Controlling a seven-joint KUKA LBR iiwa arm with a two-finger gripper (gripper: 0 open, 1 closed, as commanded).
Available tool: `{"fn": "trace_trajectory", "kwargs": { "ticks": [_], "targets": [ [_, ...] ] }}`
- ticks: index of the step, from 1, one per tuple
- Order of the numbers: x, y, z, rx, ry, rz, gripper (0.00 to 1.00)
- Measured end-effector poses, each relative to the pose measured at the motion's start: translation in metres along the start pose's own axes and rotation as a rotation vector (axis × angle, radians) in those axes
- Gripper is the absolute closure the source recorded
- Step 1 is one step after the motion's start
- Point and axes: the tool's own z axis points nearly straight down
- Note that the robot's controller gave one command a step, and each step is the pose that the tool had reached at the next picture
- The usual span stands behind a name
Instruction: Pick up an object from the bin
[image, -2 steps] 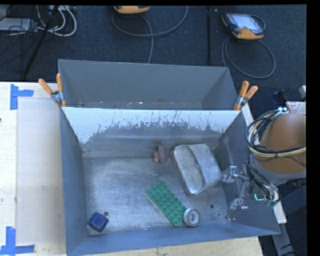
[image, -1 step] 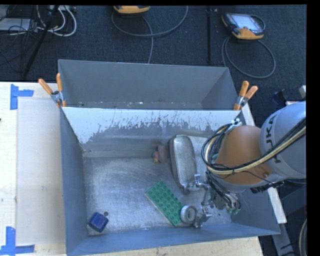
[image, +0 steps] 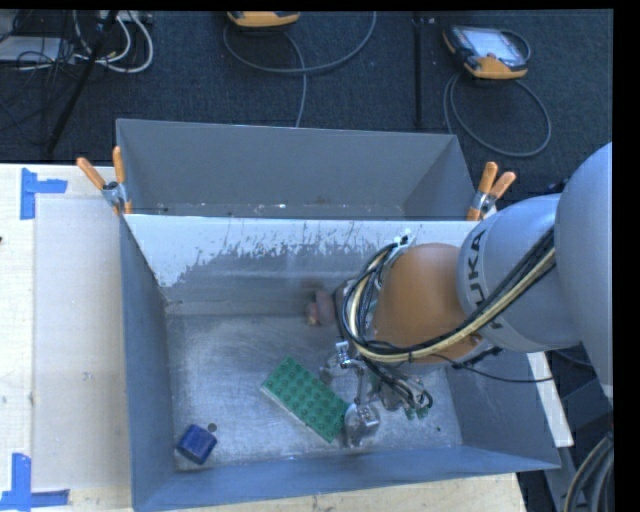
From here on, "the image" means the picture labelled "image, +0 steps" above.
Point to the pale wood flat board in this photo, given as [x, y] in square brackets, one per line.
[75, 325]

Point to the blue block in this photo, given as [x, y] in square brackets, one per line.
[196, 444]

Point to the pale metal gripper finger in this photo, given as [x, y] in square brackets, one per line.
[368, 416]
[351, 425]

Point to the dark green flat block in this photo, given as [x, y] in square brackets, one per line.
[305, 397]

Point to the grey metal bin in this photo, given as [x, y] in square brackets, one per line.
[240, 350]

